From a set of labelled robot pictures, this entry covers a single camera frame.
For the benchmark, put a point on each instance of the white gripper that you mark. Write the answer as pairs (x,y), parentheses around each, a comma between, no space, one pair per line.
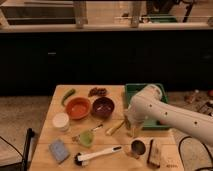
(133,118)

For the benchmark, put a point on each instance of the yellow banana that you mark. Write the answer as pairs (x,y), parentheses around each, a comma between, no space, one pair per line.
(114,128)

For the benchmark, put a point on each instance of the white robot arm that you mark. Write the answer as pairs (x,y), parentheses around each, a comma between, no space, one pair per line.
(147,104)

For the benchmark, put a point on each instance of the metal cup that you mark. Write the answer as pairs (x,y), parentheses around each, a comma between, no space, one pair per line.
(138,148)

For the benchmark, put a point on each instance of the white plastic cup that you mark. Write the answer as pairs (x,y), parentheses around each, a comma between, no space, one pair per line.
(61,121)

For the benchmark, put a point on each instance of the dark purple bowl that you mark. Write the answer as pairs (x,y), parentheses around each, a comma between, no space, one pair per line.
(103,107)

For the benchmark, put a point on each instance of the green plastic tray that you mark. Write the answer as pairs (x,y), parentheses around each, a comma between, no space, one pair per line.
(150,124)

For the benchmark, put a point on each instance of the green measuring scoop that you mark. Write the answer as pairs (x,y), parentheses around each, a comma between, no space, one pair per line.
(86,137)

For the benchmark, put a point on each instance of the brown grape bunch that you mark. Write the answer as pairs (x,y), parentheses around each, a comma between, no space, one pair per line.
(101,92)

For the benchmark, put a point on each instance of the orange bowl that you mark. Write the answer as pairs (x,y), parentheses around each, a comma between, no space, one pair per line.
(78,108)

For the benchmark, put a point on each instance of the white dish brush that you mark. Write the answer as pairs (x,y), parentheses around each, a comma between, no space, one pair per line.
(80,159)

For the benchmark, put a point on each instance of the green chili pepper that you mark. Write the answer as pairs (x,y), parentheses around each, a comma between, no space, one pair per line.
(67,94)

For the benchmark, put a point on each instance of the blue sponge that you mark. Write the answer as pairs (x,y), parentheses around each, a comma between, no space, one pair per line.
(59,151)

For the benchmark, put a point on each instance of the black chair frame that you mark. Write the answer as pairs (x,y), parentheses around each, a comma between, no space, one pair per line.
(24,155)

